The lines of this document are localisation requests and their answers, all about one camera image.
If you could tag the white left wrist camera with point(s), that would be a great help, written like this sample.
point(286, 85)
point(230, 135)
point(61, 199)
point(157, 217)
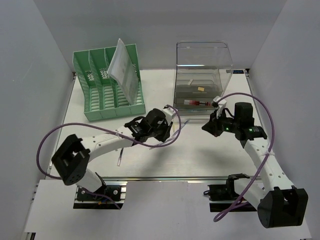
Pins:
point(170, 113)

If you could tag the light blue pen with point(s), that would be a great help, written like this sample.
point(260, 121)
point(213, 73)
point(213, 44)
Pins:
point(182, 126)

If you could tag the yellow eraser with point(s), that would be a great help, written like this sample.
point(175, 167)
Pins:
point(200, 88)

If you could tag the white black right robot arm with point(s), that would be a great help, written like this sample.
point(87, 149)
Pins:
point(279, 203)

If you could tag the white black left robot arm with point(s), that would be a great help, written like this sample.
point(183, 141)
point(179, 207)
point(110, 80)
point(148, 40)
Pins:
point(73, 156)

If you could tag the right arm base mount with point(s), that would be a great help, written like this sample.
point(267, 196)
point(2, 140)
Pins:
point(221, 196)

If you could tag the grey clear pen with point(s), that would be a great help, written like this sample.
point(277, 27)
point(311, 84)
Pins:
point(160, 145)

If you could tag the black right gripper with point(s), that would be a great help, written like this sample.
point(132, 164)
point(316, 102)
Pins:
point(213, 125)

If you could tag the dark red pen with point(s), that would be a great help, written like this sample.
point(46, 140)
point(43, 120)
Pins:
point(201, 103)

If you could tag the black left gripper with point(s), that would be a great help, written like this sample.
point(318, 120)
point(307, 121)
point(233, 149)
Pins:
point(167, 131)

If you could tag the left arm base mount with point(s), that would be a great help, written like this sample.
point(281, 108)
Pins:
point(110, 196)

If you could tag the dark blue pen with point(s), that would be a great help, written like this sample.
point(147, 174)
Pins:
point(120, 157)

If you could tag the clear acrylic drawer cabinet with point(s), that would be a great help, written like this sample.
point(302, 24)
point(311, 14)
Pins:
point(210, 65)

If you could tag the green file organizer rack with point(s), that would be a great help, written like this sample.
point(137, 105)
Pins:
point(103, 98)

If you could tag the clear plastic document folder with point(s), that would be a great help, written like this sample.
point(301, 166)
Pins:
point(122, 70)

